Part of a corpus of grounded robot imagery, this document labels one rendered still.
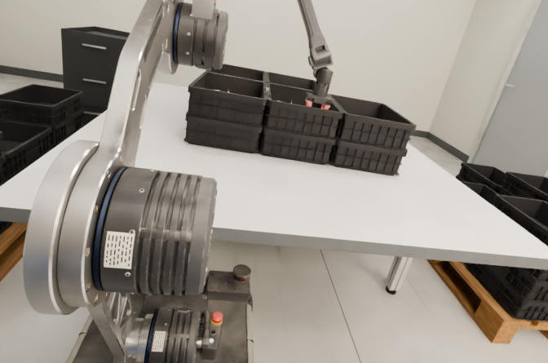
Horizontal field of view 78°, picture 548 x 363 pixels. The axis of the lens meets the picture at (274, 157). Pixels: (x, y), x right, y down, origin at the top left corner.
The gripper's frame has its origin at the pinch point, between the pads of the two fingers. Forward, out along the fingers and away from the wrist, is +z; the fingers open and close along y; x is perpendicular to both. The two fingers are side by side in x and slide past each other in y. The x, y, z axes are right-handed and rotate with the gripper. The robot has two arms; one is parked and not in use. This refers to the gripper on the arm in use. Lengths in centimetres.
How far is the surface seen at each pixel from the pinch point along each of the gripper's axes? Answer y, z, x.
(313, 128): 0.4, 2.7, 7.8
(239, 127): 28.8, 8.4, 8.9
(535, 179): -166, 20, -62
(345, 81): -101, 5, -349
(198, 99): 45.9, 1.1, 8.1
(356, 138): -17.6, 2.9, 7.7
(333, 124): -6.7, -0.5, 7.9
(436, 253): -33, 20, 57
